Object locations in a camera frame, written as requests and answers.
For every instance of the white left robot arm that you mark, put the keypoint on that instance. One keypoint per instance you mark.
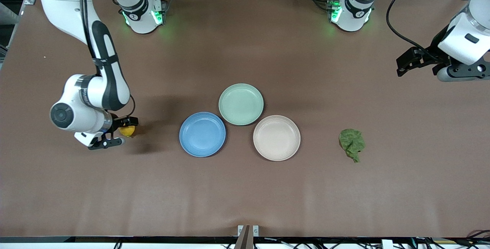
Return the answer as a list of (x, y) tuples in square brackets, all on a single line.
[(352, 11)]

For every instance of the small white bracket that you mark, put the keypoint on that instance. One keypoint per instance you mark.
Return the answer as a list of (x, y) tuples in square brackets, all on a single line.
[(255, 230), (240, 230)]

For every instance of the green lettuce leaf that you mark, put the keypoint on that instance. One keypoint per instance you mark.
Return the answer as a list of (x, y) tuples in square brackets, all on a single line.
[(351, 141)]

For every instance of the yellow lemon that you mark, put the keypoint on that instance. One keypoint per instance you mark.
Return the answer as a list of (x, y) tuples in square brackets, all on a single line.
[(127, 131)]

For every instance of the blue plate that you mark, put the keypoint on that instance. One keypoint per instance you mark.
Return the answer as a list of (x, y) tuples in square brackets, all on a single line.
[(202, 134)]

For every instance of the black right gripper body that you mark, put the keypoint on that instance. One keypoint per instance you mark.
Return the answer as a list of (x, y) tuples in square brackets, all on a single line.
[(117, 123)]

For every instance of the grey camera post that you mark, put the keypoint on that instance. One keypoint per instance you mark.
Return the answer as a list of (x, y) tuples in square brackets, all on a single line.
[(245, 239)]

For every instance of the small white box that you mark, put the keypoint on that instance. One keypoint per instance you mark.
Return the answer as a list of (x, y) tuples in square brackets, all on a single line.
[(387, 244)]

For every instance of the beige plate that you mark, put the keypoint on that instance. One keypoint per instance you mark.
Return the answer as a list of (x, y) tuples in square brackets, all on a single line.
[(276, 138)]

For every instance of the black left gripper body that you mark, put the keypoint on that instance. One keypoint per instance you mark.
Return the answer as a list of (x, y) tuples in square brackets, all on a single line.
[(436, 49)]

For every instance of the pale green plate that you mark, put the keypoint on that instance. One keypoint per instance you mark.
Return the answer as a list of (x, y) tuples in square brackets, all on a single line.
[(241, 104)]

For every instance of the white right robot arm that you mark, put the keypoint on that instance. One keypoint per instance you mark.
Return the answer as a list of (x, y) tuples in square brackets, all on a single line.
[(76, 117)]

